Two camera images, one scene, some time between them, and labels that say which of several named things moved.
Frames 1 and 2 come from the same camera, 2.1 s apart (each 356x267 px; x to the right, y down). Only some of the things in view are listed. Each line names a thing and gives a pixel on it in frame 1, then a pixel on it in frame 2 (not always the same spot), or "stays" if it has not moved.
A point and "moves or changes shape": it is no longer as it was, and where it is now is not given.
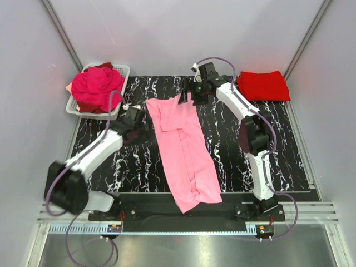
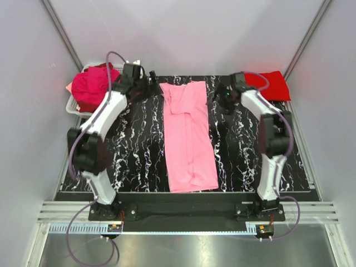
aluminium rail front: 300,213 stays
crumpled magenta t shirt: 96,85 stays
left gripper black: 144,138 to 144,80
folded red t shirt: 270,86 stays
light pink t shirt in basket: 69,87 stays
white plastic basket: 72,108 stays
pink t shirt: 193,176 moves or changes shape
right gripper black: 199,101 to 226,109
